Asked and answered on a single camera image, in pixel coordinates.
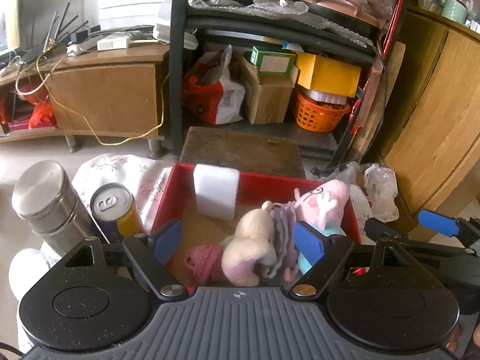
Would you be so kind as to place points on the red cardboard box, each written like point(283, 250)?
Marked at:
point(178, 202)

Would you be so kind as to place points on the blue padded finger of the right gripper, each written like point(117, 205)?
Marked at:
point(466, 231)

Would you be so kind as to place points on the green small box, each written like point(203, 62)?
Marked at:
point(272, 61)

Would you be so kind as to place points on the pink knitted yarn item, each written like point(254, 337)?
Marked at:
point(203, 263)

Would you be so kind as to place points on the red white plastic bag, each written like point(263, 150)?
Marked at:
point(209, 91)

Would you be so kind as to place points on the black metal shelf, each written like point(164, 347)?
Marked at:
point(331, 38)

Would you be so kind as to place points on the purple knitted cloth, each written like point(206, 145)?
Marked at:
point(285, 267)

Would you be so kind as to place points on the brown cardboard box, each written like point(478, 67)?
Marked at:
point(267, 97)

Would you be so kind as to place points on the cream plush toy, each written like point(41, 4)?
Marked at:
point(250, 246)

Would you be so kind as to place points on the white foam block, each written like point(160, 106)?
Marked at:
point(216, 190)

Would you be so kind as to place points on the green ceramic cup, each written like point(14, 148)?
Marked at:
point(455, 10)

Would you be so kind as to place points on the blue yellow drink can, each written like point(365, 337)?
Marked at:
point(114, 210)

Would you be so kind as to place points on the yellow box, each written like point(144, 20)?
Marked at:
point(327, 75)

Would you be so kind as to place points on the dark wooden stool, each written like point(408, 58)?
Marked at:
point(246, 152)

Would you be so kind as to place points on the orange plastic basket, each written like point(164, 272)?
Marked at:
point(317, 117)

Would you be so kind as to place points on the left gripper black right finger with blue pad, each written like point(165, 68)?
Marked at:
point(326, 254)

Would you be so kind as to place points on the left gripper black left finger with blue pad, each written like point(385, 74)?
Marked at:
point(149, 256)

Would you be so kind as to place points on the pink pot lid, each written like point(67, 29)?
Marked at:
point(348, 13)

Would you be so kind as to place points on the steel thermos flask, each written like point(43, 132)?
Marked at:
point(45, 198)

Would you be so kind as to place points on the pink pig plush toy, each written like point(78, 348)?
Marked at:
point(323, 209)

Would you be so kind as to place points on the white power adapter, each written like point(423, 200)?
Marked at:
point(116, 41)

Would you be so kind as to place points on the wooden TV cabinet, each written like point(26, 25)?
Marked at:
point(116, 96)

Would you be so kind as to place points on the clear glass jar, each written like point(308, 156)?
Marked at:
point(26, 268)

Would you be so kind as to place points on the wooden cupboard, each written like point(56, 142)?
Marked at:
point(430, 137)

